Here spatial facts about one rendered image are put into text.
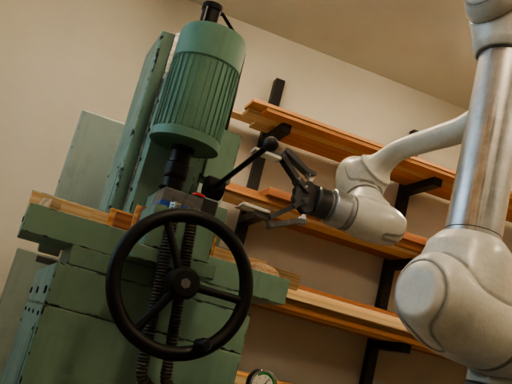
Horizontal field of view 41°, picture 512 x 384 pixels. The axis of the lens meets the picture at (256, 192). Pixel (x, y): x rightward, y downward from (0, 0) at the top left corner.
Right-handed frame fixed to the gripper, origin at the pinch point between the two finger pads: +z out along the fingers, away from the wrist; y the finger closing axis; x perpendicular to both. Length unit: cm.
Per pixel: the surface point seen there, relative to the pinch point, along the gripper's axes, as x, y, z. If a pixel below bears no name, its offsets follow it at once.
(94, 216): -16.9, -15.4, 29.8
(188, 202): 7.3, -12.7, 14.7
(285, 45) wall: -218, 183, -75
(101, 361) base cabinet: -5, -47, 21
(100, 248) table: -2.4, -25.1, 28.1
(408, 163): -175, 113, -150
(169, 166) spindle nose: -14.1, 1.5, 16.4
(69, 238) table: -2.4, -25.0, 34.8
